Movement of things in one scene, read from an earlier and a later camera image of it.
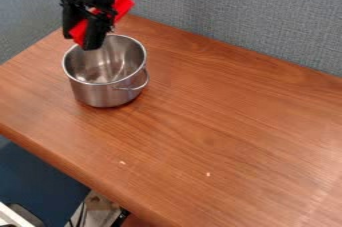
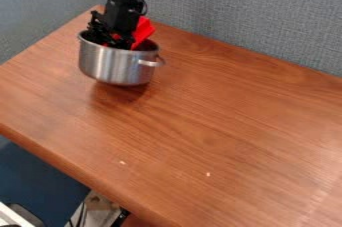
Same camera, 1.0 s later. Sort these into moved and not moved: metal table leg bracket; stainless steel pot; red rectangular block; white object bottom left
Moved: red rectangular block; stainless steel pot
Not moved: white object bottom left; metal table leg bracket
